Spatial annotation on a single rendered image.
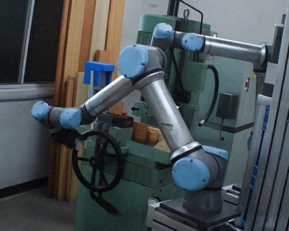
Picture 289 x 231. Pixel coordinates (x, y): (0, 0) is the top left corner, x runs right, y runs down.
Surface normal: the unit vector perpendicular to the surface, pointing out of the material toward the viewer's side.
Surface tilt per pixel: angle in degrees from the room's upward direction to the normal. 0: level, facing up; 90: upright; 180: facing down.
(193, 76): 90
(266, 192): 90
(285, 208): 90
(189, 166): 96
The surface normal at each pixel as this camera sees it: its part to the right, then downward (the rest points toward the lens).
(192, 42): 0.14, 0.18
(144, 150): -0.51, 0.06
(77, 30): 0.88, 0.15
